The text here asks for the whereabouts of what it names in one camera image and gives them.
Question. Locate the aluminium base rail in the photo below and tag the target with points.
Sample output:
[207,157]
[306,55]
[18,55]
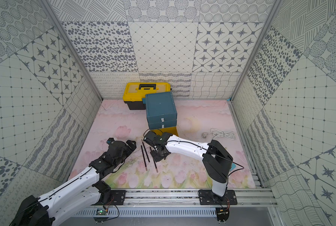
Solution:
[188,197]

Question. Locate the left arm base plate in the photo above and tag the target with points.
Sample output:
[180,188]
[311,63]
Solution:
[115,197]

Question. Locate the yellow bottom drawer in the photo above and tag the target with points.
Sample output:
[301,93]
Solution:
[171,130]

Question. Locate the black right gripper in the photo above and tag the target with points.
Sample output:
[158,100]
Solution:
[156,158]

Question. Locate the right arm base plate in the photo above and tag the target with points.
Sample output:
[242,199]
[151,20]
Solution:
[207,197]

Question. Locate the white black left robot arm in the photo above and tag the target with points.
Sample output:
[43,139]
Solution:
[85,189]

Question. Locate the teal drawer cabinet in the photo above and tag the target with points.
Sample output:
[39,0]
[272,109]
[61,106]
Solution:
[160,104]

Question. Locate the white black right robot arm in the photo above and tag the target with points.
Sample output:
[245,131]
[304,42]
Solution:
[216,160]

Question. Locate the teal power strip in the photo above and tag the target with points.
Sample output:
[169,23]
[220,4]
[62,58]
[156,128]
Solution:
[233,166]

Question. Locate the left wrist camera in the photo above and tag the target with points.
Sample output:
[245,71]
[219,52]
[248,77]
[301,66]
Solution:
[110,140]

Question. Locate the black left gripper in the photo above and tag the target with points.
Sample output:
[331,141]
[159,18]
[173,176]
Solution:
[127,145]

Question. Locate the white slotted cable duct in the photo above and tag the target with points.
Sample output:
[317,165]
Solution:
[148,212]

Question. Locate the yellow black toolbox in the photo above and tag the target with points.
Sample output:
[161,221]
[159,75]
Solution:
[135,92]

